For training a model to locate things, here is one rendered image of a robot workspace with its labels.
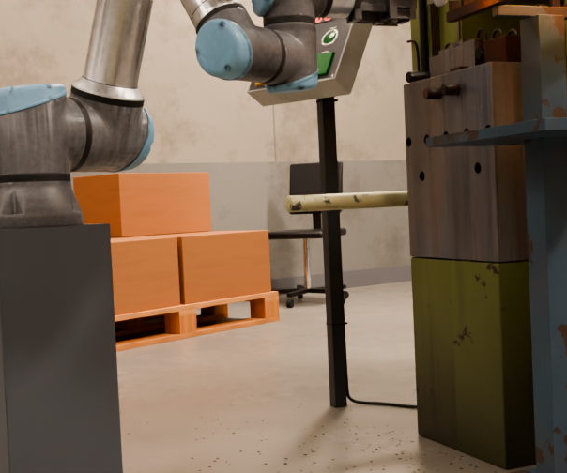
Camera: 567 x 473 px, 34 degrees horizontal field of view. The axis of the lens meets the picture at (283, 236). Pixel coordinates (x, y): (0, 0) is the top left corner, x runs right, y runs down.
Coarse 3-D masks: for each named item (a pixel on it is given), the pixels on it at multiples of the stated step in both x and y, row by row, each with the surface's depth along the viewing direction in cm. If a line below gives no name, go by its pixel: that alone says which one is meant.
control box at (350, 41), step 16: (320, 32) 267; (336, 32) 262; (352, 32) 260; (368, 32) 265; (320, 48) 264; (336, 48) 259; (352, 48) 260; (336, 64) 256; (352, 64) 260; (320, 80) 257; (336, 80) 254; (352, 80) 260; (256, 96) 277; (272, 96) 274; (288, 96) 271; (304, 96) 268; (320, 96) 265
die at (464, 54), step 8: (464, 40) 224; (472, 40) 220; (480, 40) 220; (448, 48) 229; (456, 48) 226; (464, 48) 223; (472, 48) 220; (440, 56) 232; (448, 56) 229; (456, 56) 226; (464, 56) 223; (472, 56) 220; (432, 64) 236; (440, 64) 233; (448, 64) 230; (456, 64) 226; (464, 64) 223; (472, 64) 220; (432, 72) 236; (440, 72) 233
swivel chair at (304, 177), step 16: (304, 176) 587; (304, 192) 586; (320, 192) 581; (320, 224) 584; (304, 240) 567; (304, 256) 567; (304, 272) 568; (288, 288) 573; (304, 288) 568; (320, 288) 563; (288, 304) 544
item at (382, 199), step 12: (360, 192) 257; (372, 192) 258; (384, 192) 260; (396, 192) 261; (288, 204) 248; (300, 204) 248; (312, 204) 250; (324, 204) 251; (336, 204) 253; (348, 204) 254; (360, 204) 256; (372, 204) 257; (384, 204) 259; (396, 204) 260
